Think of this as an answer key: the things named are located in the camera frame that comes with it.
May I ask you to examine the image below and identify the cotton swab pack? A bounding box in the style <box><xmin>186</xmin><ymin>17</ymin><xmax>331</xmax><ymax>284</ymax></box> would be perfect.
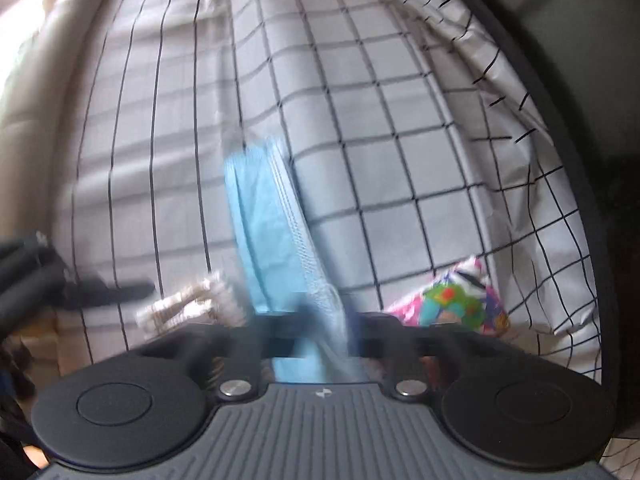
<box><xmin>136</xmin><ymin>271</ymin><xmax>246</xmax><ymax>339</ymax></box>

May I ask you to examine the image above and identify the blue surgical face mask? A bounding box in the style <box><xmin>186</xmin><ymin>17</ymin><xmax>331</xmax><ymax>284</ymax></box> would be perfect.
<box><xmin>224</xmin><ymin>140</ymin><xmax>368</xmax><ymax>384</ymax></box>

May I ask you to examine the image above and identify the pink tissue packet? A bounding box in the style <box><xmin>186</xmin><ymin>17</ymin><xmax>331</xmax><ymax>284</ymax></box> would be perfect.
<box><xmin>384</xmin><ymin>257</ymin><xmax>510</xmax><ymax>337</ymax></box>

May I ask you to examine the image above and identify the white checked tablecloth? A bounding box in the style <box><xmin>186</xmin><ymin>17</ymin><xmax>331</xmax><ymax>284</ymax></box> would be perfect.
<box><xmin>0</xmin><ymin>0</ymin><xmax>608</xmax><ymax>386</ymax></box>

